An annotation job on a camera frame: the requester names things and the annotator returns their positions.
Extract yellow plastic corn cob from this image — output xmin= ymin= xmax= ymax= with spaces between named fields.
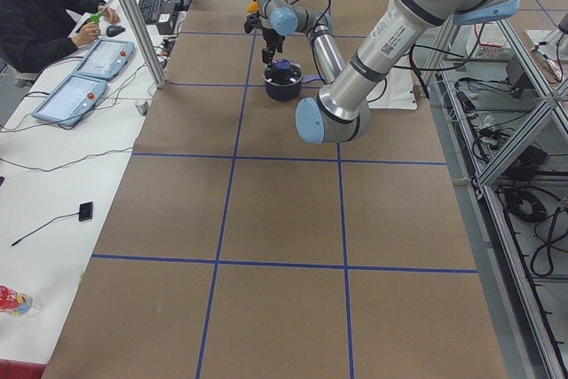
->
xmin=247 ymin=1 xmax=260 ymax=13

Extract glass lid purple knob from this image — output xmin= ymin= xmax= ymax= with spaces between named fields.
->
xmin=264 ymin=59 xmax=304 ymax=87

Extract black keyboard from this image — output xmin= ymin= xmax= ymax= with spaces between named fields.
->
xmin=138 ymin=0 xmax=162 ymax=24

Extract upper teach pendant tablet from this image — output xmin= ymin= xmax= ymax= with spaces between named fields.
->
xmin=73 ymin=38 xmax=135 ymax=82

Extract teach pendant tablet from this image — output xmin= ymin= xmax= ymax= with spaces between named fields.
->
xmin=31 ymin=75 xmax=107 ymax=127
xmin=73 ymin=38 xmax=135 ymax=82

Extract lower teach pendant tablet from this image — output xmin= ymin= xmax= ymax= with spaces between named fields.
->
xmin=31 ymin=75 xmax=107 ymax=127

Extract seated person black clothes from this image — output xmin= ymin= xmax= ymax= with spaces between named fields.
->
xmin=1 ymin=0 xmax=120 ymax=74

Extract small black device on desk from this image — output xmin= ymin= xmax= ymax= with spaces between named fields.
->
xmin=78 ymin=201 xmax=94 ymax=222

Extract red label drink bottle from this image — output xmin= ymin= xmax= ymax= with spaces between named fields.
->
xmin=0 ymin=285 xmax=43 ymax=318

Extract dark blue saucepan purple handle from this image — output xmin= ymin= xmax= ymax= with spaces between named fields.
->
xmin=263 ymin=59 xmax=320 ymax=101

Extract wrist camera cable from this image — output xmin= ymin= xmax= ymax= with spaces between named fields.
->
xmin=243 ymin=0 xmax=334 ymax=36

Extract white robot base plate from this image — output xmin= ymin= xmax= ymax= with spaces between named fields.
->
xmin=367 ymin=68 xmax=417 ymax=110

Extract aluminium frame post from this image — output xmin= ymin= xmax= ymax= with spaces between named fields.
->
xmin=119 ymin=0 xmax=166 ymax=88

